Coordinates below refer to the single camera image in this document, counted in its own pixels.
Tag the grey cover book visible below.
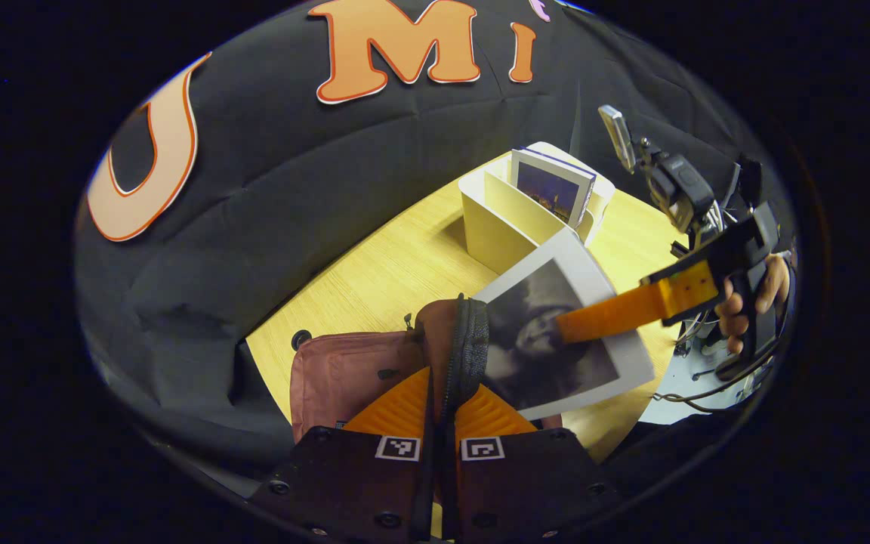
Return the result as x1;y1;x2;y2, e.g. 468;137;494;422
473;227;656;422

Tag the red-brown schoolbag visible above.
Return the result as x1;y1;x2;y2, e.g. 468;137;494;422
289;297;564;447

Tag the white bookshelf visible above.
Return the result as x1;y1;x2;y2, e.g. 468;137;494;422
458;141;617;277

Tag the blue cover book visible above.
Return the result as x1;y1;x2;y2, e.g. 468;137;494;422
509;147;598;230

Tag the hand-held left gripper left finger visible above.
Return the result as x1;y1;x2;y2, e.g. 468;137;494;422
248;366;436;542

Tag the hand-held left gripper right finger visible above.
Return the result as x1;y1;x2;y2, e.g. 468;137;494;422
439;383;625;542

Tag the black backdrop cloth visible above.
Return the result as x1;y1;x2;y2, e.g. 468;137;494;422
72;0;798;484

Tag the black cable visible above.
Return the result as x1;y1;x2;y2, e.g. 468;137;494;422
650;355;779;415

